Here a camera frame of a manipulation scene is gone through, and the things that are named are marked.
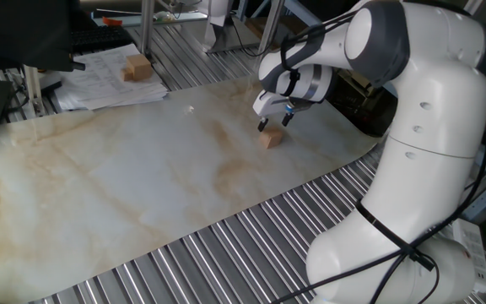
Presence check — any stack of printed papers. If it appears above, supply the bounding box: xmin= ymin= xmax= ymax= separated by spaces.
xmin=54 ymin=42 xmax=170 ymax=112

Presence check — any black electronic equipment box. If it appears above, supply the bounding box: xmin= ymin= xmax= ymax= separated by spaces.
xmin=327 ymin=69 xmax=398 ymax=138

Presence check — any silver wrist camera blue cap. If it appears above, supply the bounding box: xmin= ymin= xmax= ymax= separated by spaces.
xmin=283 ymin=96 xmax=315 ymax=115

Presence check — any white stand on metal plate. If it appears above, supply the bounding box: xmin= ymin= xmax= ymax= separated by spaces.
xmin=202 ymin=0 xmax=263 ymax=55

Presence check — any marble pattern mat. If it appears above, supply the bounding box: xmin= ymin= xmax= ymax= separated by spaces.
xmin=0 ymin=66 xmax=381 ymax=303

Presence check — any aluminium frame post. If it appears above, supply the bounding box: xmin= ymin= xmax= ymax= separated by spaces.
xmin=139 ymin=0 xmax=157 ymax=57
xmin=258 ymin=0 xmax=287 ymax=56

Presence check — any black monitor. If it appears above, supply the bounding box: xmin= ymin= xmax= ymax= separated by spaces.
xmin=0 ymin=0 xmax=87 ymax=73

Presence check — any white power strip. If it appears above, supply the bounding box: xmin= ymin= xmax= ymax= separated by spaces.
xmin=447 ymin=218 xmax=486 ymax=293

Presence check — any small pale round object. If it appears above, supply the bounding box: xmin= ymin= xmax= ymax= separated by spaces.
xmin=153 ymin=9 xmax=177 ymax=23

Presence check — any black keyboard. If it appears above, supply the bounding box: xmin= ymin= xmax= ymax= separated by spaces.
xmin=70 ymin=24 xmax=135 ymax=55

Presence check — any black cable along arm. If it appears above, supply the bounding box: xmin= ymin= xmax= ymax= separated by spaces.
xmin=270 ymin=8 xmax=486 ymax=304

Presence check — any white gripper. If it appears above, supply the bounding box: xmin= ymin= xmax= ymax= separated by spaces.
xmin=251 ymin=89 xmax=295 ymax=133

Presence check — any small wooden cube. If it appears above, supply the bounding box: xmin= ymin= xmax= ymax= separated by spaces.
xmin=258 ymin=125 xmax=285 ymax=150

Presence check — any short aluminium stand post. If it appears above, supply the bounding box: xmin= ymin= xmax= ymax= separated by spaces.
xmin=22 ymin=64 xmax=46 ymax=118

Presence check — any large wooden block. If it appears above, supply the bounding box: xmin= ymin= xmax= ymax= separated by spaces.
xmin=125 ymin=53 xmax=154 ymax=82

